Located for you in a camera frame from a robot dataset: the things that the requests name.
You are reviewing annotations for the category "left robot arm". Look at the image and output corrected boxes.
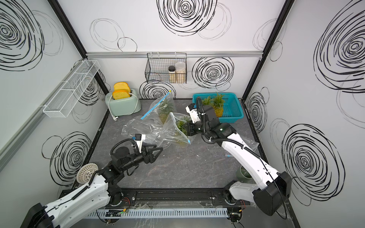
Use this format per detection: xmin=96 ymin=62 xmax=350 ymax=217
xmin=21 ymin=134 xmax=163 ymax=228

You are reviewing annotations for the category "white toaster cable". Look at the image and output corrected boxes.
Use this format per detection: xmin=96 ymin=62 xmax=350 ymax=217
xmin=107 ymin=92 xmax=139 ymax=122

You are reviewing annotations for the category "blue-zip clear bag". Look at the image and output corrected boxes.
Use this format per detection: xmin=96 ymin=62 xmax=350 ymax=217
xmin=141 ymin=90 xmax=177 ymax=125

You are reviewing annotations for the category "yellow pineapple green crown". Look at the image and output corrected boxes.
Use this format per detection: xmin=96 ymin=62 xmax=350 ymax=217
xmin=202 ymin=96 xmax=213 ymax=106

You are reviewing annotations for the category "front yellow toast slice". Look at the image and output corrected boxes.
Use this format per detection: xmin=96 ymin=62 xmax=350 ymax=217
xmin=112 ymin=89 xmax=131 ymax=100

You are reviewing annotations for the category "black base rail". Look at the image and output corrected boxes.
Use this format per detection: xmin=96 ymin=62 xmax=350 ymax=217
xmin=121 ymin=188 xmax=254 ymax=206

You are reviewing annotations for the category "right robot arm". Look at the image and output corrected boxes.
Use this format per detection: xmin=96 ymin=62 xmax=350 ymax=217
xmin=183 ymin=97 xmax=292 ymax=216

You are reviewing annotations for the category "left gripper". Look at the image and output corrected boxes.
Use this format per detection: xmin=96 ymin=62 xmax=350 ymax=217
xmin=121 ymin=144 xmax=162 ymax=173

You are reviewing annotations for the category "black wire wall basket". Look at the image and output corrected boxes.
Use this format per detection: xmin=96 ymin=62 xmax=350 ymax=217
xmin=144 ymin=52 xmax=187 ymax=83

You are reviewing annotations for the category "teal plastic basket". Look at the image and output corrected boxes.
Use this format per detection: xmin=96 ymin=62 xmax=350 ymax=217
xmin=192 ymin=92 xmax=245 ymax=124

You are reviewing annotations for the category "white woven ball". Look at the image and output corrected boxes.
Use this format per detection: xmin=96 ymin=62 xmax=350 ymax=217
xmin=76 ymin=163 xmax=99 ymax=184

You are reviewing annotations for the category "dark-lid spice jar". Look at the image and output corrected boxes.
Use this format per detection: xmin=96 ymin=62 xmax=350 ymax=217
xmin=168 ymin=66 xmax=176 ymax=84

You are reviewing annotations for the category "rear yellow toast slice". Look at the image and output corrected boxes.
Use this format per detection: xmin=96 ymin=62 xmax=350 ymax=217
xmin=114 ymin=82 xmax=131 ymax=93

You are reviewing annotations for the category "grey slotted cable duct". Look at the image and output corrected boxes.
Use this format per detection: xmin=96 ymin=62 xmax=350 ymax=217
xmin=86 ymin=208 xmax=228 ymax=220

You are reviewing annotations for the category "yellow toast slice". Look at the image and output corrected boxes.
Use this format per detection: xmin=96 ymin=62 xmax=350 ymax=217
xmin=114 ymin=82 xmax=131 ymax=93
xmin=112 ymin=89 xmax=131 ymax=100

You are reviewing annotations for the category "clear zip-top bag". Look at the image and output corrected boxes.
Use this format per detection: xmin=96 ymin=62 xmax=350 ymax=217
xmin=161 ymin=113 xmax=195 ymax=148
xmin=121 ymin=116 xmax=171 ymax=149
xmin=228 ymin=134 xmax=260 ymax=158

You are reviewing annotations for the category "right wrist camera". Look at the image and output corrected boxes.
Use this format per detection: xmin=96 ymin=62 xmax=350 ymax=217
xmin=185 ymin=103 xmax=200 ymax=123

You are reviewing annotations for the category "mint green toaster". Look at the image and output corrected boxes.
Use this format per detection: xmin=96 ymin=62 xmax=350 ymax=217
xmin=105 ymin=88 xmax=141 ymax=116

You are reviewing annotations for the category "green ceramic cup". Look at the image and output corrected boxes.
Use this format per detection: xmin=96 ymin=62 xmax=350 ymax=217
xmin=236 ymin=166 xmax=254 ymax=183

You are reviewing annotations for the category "white-lid spice jar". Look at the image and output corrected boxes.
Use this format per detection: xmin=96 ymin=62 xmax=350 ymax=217
xmin=175 ymin=62 xmax=186 ymax=84

